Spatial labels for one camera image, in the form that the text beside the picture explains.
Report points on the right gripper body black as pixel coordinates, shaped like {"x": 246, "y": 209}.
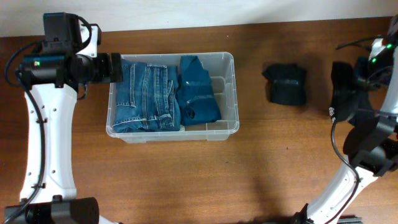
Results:
{"x": 370, "y": 72}

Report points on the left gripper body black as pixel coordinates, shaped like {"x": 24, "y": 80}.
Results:
{"x": 101, "y": 68}

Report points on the large black cloth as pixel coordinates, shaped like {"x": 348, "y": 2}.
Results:
{"x": 349, "y": 102}

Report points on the dark blue jeans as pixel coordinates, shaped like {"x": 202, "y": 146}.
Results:
{"x": 146, "y": 98}

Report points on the small black cloth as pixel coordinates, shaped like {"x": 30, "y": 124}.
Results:
{"x": 287, "y": 84}

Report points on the blue cloth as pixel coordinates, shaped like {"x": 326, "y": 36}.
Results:
{"x": 195, "y": 96}

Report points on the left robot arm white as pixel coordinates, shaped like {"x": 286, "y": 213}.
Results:
{"x": 60, "y": 65}

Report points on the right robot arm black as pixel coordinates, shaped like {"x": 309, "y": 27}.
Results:
{"x": 368, "y": 152}

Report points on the clear plastic storage bin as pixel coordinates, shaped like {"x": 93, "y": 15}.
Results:
{"x": 222, "y": 73}

